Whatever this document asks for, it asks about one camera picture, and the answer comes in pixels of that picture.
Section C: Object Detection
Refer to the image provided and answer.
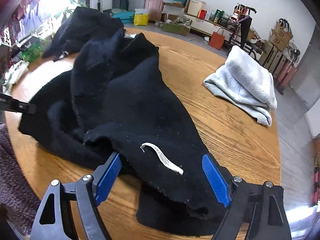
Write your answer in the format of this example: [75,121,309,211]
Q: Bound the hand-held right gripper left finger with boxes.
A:
[29,151,122,240]

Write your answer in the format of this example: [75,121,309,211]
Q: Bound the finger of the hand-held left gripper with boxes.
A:
[0,92,37,115]

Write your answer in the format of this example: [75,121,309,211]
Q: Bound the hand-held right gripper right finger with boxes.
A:
[201,153,292,240]

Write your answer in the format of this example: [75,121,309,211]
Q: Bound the black knit sweater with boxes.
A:
[18,27,237,237]

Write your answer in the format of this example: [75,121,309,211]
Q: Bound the person's left forearm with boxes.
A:
[0,123,42,230]

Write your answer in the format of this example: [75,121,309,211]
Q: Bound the white plastic bag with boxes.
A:
[4,60,30,87]

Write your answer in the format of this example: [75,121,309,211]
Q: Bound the green mesh bag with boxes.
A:
[21,43,42,63]

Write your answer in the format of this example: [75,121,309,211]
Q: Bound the light grey knit sweater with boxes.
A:
[203,45,278,127]

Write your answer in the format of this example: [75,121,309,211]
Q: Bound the dusty pink suitcase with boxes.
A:
[275,59,298,94]

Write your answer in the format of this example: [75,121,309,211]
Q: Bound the black folding cart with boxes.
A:
[229,3,263,61]

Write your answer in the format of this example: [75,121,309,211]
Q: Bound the beige suitcase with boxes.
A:
[258,39,284,79]

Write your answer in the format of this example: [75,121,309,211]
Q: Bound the orange paper bag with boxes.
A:
[209,28,226,50]

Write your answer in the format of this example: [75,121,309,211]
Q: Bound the teal suitcase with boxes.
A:
[112,11,135,24]

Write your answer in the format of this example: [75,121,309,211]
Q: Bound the black umbrella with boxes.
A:
[239,16,252,49]

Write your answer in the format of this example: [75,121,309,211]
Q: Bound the floor fan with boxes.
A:
[287,41,301,65]

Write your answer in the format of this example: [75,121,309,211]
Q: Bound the yellow bag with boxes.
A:
[133,8,149,26]

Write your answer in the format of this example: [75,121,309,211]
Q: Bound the green cardboard box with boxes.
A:
[163,21,192,36]

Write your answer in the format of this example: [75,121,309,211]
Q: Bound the white low cabinet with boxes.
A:
[185,13,235,34]

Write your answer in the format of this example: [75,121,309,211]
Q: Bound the brown paper bags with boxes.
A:
[270,18,294,52]

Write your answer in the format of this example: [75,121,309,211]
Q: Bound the large pink suitcase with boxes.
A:
[144,0,164,22]

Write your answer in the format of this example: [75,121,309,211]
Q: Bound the white square box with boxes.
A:
[187,0,207,17]

